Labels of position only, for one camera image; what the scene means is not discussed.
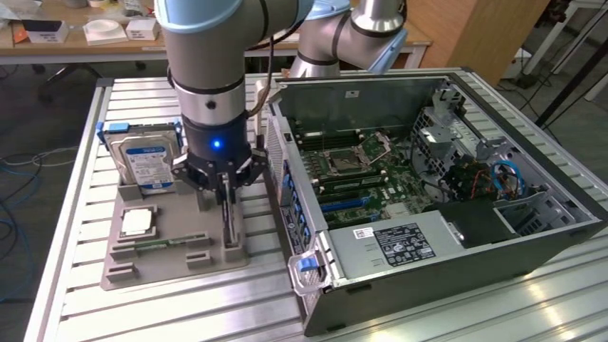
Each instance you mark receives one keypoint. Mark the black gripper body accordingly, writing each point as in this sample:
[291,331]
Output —
[216,142]

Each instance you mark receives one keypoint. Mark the green graphics card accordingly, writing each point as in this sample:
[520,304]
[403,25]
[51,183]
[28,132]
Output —
[230,221]

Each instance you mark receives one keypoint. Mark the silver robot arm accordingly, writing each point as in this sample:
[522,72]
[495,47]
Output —
[204,53]

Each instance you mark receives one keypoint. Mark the hard disk with blue carrier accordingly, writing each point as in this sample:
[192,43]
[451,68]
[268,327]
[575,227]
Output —
[143,160]

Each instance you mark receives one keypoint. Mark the silver CPU chip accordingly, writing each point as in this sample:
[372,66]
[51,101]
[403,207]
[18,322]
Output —
[136,221]

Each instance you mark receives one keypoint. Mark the black expansion slot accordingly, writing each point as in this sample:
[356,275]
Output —
[339,198]

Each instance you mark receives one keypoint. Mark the green RAM stick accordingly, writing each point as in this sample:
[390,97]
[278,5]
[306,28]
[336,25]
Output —
[152,244]

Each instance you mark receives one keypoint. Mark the blue expansion slot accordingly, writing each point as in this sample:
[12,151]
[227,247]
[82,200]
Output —
[346,205]

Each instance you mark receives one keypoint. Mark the grey parts rack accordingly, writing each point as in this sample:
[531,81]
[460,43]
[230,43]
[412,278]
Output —
[166,263]

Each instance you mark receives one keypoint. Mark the metal socket cover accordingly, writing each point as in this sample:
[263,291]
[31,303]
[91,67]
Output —
[387,142]

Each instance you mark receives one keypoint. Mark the blue case latch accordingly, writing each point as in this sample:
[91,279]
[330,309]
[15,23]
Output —
[306,265]

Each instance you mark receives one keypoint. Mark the grey power supply unit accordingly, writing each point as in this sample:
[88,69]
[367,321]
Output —
[356,249]

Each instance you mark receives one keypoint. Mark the green motherboard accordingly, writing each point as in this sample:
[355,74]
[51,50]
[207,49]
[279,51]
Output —
[404,185]

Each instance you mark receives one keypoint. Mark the silver chipset heat sink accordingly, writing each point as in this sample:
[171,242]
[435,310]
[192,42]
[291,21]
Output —
[398,210]

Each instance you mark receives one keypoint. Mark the plain white box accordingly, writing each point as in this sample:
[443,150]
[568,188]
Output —
[143,32]

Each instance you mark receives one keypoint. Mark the white box with round hollow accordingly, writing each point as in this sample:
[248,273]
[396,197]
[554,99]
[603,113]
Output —
[104,33]

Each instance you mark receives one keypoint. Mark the wooden desk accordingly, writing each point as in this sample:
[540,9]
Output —
[71,50]
[418,42]

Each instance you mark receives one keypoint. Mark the metal disk bay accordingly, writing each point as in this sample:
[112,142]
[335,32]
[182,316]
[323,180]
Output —
[442,139]

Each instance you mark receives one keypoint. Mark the white tape roll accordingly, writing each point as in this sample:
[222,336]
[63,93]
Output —
[100,3]

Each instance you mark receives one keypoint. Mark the white box with black lid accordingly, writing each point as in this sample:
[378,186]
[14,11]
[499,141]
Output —
[44,35]

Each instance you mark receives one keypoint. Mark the grey cup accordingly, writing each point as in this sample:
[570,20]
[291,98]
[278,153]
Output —
[75,3]

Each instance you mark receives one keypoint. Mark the black open PC case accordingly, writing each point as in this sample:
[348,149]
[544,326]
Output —
[427,285]

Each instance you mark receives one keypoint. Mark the wooden cabinet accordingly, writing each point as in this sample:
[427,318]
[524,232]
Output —
[475,35]

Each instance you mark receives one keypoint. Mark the white floor unit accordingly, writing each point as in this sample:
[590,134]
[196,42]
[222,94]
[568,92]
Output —
[515,64]

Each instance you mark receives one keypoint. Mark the black stand leg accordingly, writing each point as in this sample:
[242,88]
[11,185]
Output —
[570,71]

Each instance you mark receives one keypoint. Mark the white table frame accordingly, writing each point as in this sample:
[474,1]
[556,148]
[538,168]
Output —
[551,39]

